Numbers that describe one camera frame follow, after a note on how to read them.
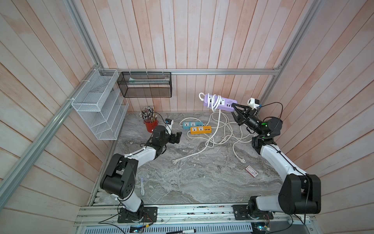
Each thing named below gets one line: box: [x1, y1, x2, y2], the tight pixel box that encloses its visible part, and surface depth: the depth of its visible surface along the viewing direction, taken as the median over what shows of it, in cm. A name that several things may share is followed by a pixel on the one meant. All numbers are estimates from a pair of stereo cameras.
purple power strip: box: [203, 94, 238, 112], surface depth 67 cm
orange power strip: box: [189, 125, 212, 135], surface depth 108 cm
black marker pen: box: [166, 229, 197, 234], surface depth 70 cm
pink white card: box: [244, 165, 259, 178], surface depth 90 cm
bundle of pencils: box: [139, 105, 158, 124], surface depth 97 cm
